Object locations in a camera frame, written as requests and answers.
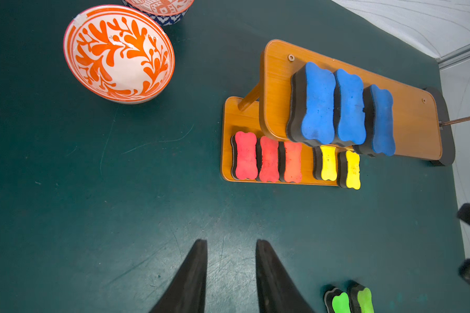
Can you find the red eraser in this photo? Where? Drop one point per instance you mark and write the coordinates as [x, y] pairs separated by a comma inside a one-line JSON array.
[[268, 160], [244, 156], [290, 162]]

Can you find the red eraser left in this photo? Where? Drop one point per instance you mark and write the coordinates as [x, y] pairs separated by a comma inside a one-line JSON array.
[[244, 156]]

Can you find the red eraser middle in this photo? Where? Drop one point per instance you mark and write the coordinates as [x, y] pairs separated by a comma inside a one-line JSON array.
[[268, 160]]

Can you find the blue eraser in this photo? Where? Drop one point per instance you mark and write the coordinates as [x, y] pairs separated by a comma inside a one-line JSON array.
[[349, 115], [311, 118], [379, 123]]

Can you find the wooden two-tier shelf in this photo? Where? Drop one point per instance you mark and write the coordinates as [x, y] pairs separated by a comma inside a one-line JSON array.
[[265, 111]]

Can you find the red eraser right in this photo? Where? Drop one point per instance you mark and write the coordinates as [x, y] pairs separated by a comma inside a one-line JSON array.
[[290, 162]]

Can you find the orange patterned bowl far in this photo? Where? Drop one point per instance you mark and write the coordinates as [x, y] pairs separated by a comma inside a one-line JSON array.
[[163, 12]]

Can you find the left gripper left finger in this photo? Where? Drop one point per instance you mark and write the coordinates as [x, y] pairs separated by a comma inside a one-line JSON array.
[[187, 291]]

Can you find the copper wire hanger stand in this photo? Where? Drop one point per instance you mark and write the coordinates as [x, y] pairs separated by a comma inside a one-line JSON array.
[[447, 140]]

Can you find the orange leaf bowl near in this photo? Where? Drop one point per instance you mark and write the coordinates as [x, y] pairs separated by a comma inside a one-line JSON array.
[[119, 53]]

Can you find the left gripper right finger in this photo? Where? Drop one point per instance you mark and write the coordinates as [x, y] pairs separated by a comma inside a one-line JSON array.
[[275, 288]]

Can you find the yellow eraser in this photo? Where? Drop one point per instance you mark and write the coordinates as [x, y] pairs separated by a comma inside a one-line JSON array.
[[324, 163], [349, 170]]

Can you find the green eraser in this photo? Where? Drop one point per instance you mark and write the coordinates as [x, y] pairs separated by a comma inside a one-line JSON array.
[[336, 301], [360, 298]]

